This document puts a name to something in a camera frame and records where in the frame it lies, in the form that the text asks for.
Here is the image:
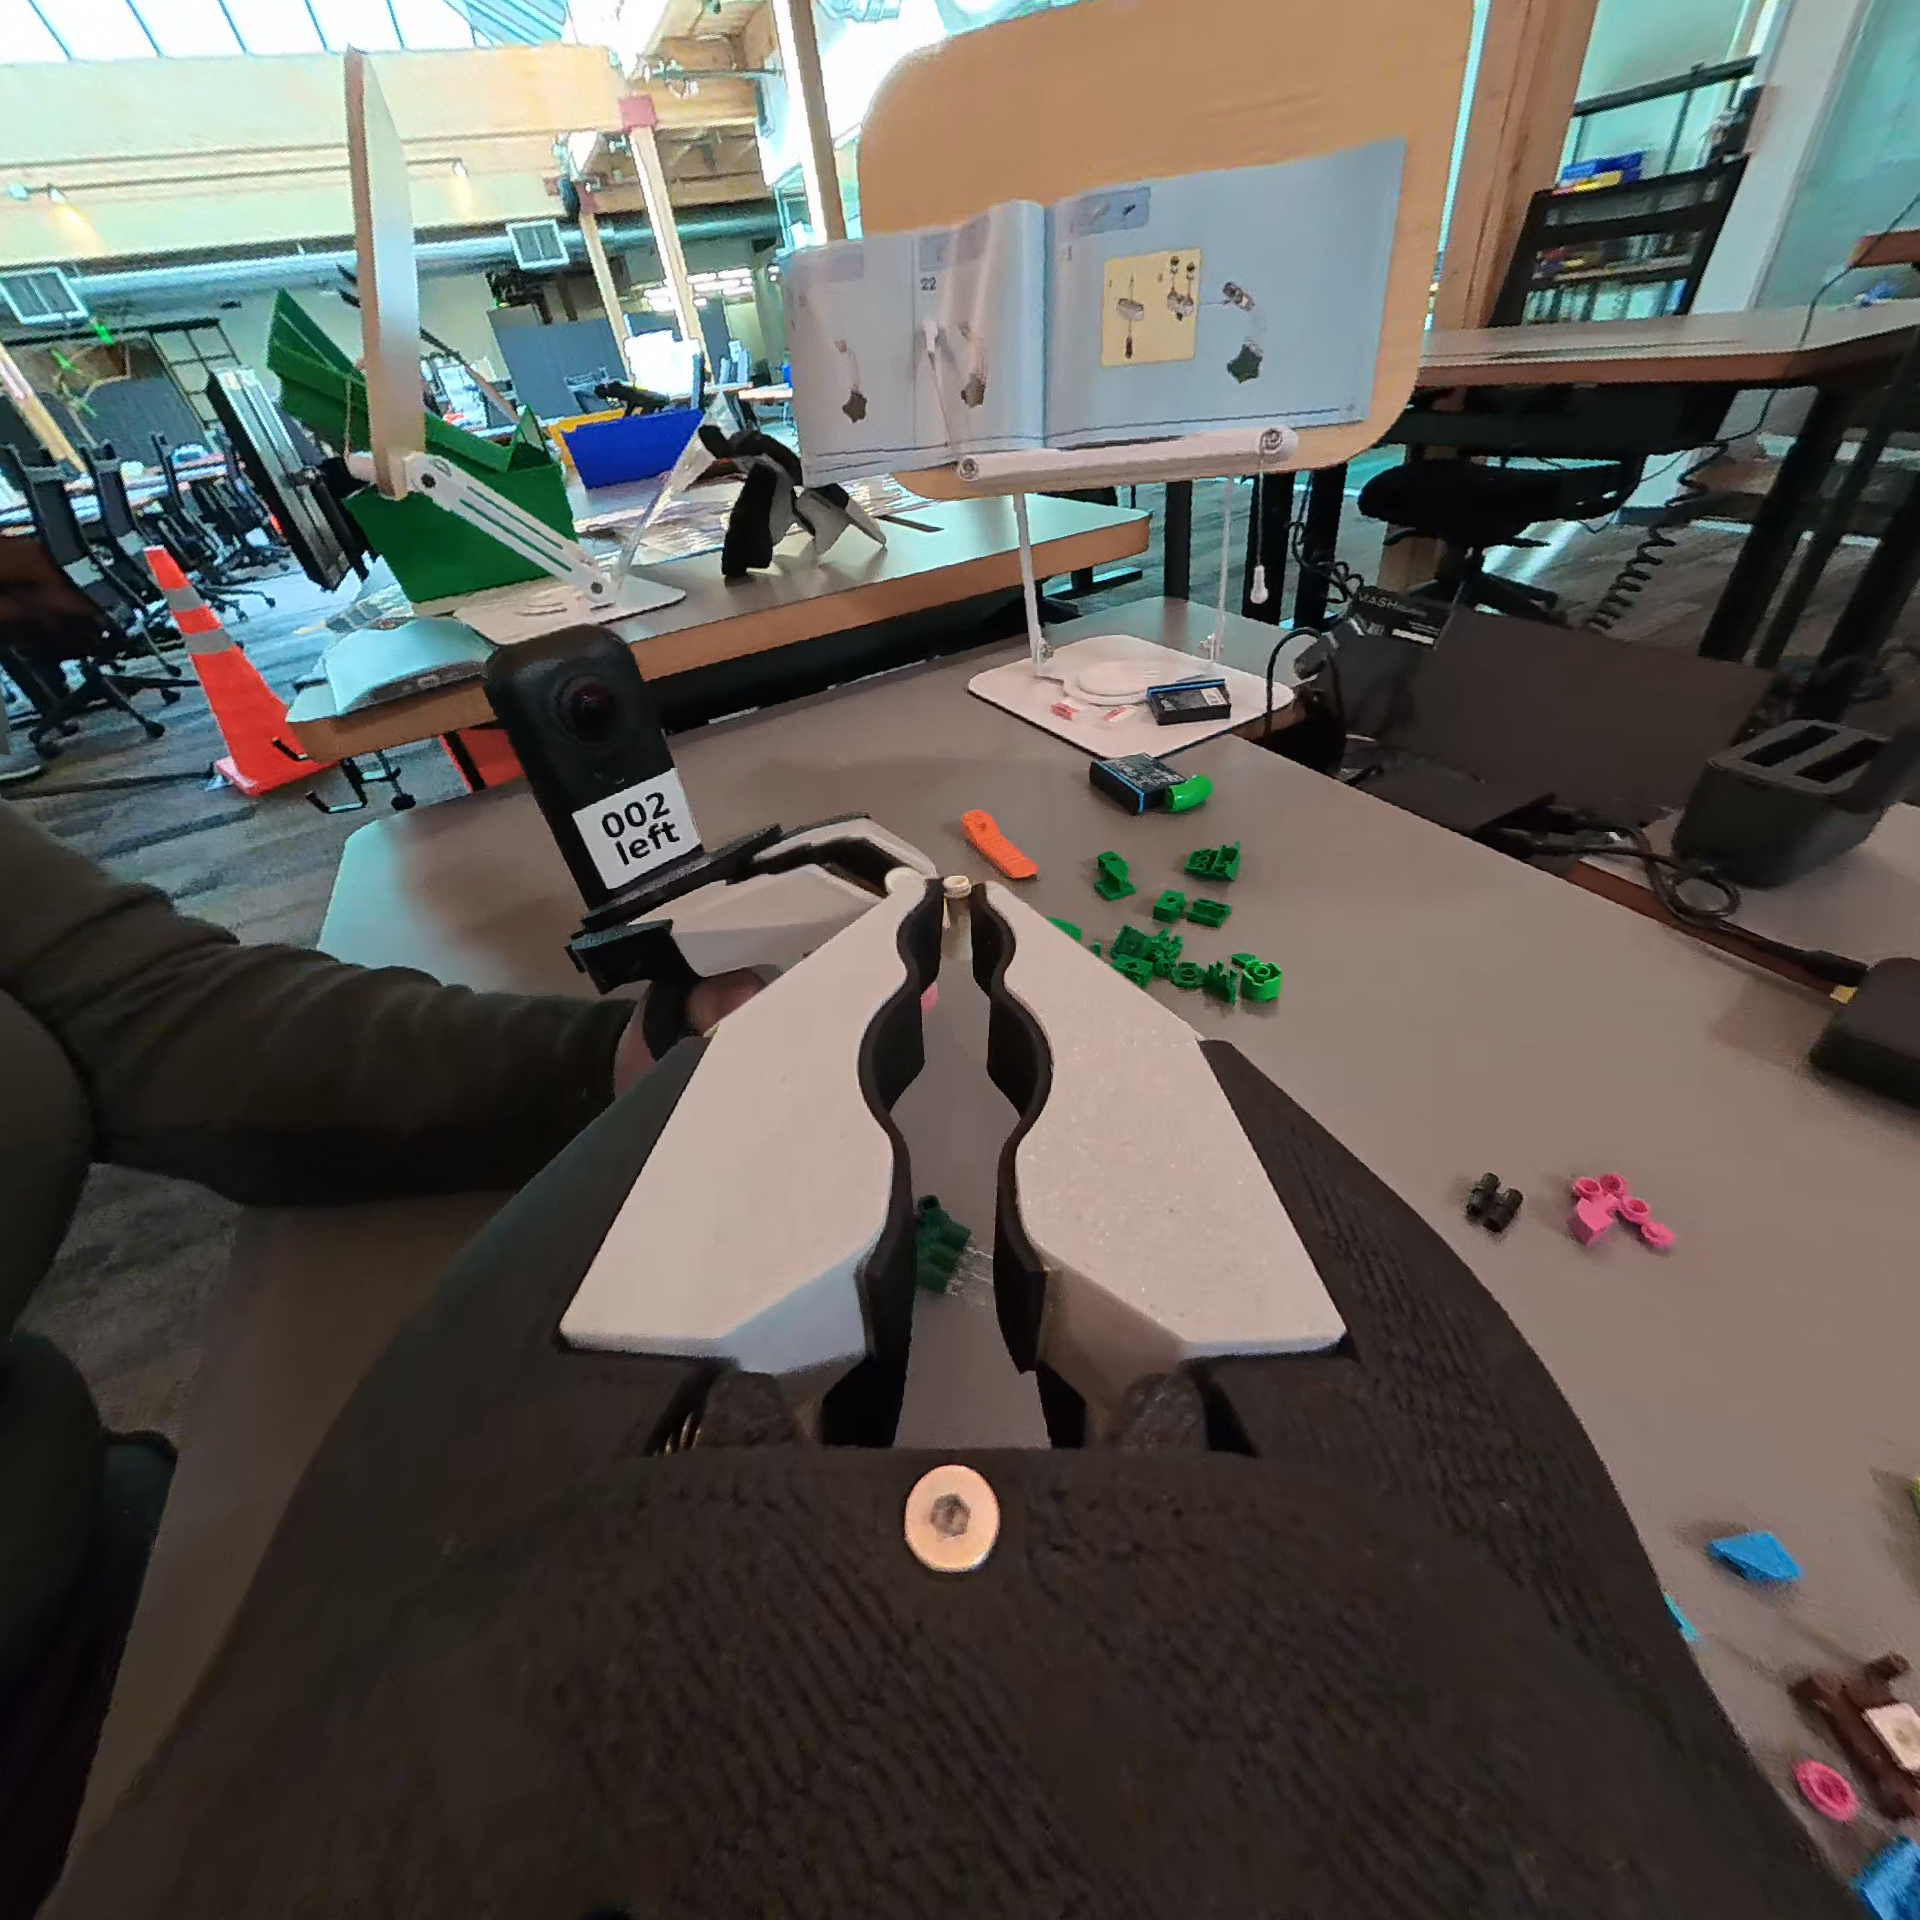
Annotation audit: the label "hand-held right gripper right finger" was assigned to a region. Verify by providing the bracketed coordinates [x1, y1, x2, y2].
[967, 882, 1351, 1449]

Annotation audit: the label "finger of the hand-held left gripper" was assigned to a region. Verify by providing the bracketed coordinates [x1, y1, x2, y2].
[749, 815, 903, 890]
[663, 868, 903, 985]

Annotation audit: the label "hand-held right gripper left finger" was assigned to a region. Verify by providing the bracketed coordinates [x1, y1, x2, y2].
[555, 874, 945, 1449]

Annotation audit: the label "pile of colourful toy bricks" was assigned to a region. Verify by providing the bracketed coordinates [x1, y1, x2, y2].
[1656, 1476, 1920, 1920]

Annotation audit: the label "person's left forearm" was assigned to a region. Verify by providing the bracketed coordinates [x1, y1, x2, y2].
[0, 801, 641, 1208]

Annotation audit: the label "light wooden desk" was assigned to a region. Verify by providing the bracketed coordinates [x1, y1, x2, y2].
[286, 486, 1153, 760]

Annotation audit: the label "grey desk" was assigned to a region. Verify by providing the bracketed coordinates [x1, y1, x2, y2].
[56, 597, 1920, 1920]

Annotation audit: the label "brown wooden desk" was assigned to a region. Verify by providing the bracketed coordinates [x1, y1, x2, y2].
[1408, 297, 1920, 704]

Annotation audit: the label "person's left hand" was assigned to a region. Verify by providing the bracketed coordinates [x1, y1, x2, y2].
[609, 969, 771, 1101]

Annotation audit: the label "green plastic bin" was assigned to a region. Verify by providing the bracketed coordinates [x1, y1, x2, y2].
[266, 290, 583, 602]

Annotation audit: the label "cluster of small green bricks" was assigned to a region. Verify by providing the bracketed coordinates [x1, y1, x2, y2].
[1050, 837, 1286, 1010]

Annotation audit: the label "blue plastic bin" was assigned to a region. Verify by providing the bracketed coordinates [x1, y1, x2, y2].
[550, 404, 705, 488]

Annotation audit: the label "spare hand-held gripper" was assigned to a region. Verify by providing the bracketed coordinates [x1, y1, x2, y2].
[703, 422, 891, 583]

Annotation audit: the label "orange traffic cone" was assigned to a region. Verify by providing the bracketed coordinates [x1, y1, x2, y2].
[143, 544, 339, 796]

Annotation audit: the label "black monitor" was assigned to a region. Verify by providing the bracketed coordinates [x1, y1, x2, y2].
[198, 366, 371, 594]

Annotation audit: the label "pink brick assembly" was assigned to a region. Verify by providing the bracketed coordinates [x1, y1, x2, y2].
[1565, 1173, 1674, 1250]

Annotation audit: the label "white book stand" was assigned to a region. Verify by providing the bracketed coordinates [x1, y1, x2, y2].
[339, 46, 691, 617]

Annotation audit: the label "dark brown panel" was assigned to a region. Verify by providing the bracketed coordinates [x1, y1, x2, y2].
[1322, 608, 1791, 844]

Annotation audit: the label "instruction booklet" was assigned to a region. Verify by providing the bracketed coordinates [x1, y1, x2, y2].
[779, 136, 1408, 471]

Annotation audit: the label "black charging dock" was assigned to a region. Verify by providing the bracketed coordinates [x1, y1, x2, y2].
[1672, 717, 1920, 890]

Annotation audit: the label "black office chair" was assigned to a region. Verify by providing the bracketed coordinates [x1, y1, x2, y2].
[1356, 447, 1652, 608]

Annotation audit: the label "wooden book stand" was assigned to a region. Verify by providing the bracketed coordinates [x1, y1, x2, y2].
[856, 0, 1480, 739]

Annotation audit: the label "brown brick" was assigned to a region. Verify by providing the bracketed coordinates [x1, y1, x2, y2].
[1785, 1654, 1920, 1825]

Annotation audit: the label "black shelf rack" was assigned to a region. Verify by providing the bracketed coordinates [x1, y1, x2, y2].
[1493, 150, 1750, 322]

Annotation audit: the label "black cables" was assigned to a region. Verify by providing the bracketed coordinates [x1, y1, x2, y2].
[1502, 822, 1865, 993]

